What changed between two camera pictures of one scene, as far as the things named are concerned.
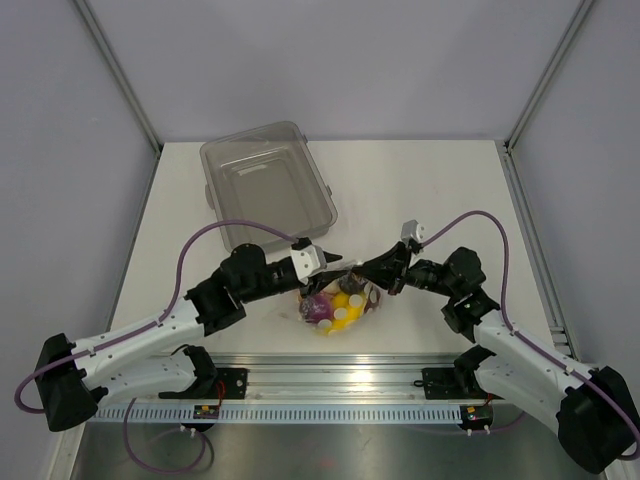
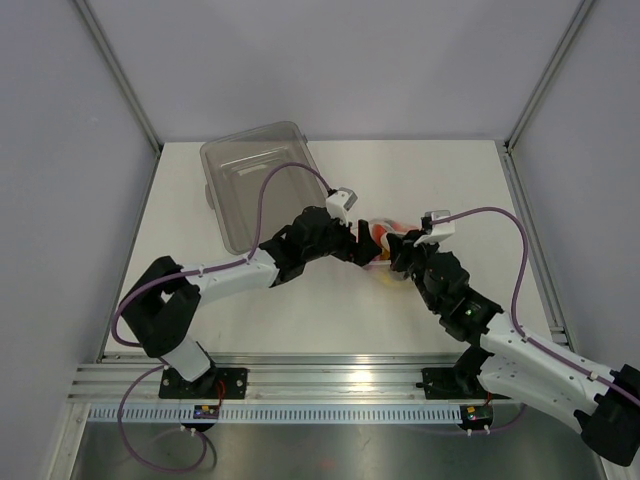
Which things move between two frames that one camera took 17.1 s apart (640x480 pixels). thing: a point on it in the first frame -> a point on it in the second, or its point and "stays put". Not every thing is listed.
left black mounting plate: [215, 384] stays put
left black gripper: [317, 282] -> [363, 250]
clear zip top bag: [336, 306] -> [379, 231]
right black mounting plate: [454, 383] stays put
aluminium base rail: [359, 377] stays put
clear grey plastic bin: [267, 174] stays put
